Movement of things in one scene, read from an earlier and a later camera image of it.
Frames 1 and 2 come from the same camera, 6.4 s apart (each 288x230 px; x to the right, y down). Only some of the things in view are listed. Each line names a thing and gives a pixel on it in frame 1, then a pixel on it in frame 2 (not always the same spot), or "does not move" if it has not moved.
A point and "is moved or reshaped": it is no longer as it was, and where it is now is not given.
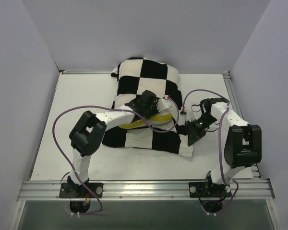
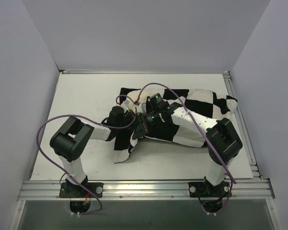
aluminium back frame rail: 77,71 does not move
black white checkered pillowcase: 133,77 is moved or reshaped
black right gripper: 195,127 to 141,126
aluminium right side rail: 228,78 does not move
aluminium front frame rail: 142,190 does not move
